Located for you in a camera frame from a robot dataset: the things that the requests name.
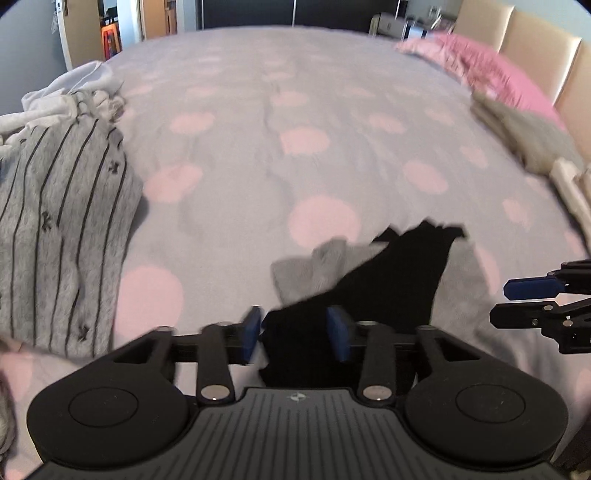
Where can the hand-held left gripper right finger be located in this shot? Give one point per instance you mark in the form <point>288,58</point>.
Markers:
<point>337,337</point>

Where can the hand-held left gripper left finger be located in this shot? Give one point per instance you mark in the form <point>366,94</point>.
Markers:
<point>251,334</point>

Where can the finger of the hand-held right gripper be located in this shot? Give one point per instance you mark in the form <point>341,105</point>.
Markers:
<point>531,287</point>
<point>517,314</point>

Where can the black and grey t-shirt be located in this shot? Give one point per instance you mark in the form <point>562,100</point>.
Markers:
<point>392,277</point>

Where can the beige garment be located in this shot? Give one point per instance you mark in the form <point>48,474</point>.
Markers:
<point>572,189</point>

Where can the khaki garment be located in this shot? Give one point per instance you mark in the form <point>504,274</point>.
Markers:
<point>531,134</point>

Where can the grey black-striped garment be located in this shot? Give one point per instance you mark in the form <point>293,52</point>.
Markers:
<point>60,207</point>

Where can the bed with pink dotted sheet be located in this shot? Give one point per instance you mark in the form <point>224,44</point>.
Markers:
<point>277,92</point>

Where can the cream padded headboard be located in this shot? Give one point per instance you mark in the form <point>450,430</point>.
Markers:
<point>531,37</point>

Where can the light pink patterned pillow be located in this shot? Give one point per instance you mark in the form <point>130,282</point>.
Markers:
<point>420,46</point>

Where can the grey thin-striped garment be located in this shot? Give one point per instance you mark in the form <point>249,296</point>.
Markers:
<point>99,108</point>

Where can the white nightstand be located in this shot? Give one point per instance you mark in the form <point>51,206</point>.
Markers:
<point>388,25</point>

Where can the white garment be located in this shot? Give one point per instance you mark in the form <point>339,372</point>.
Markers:
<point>78,81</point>

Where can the dark wardrobe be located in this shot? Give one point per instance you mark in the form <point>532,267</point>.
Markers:
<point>249,11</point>

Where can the orange object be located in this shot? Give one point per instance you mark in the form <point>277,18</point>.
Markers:
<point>111,41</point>

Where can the wooden door panel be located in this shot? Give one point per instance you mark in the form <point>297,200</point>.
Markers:
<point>157,18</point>

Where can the wooden door leaf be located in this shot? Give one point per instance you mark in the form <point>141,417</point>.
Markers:
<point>81,37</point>

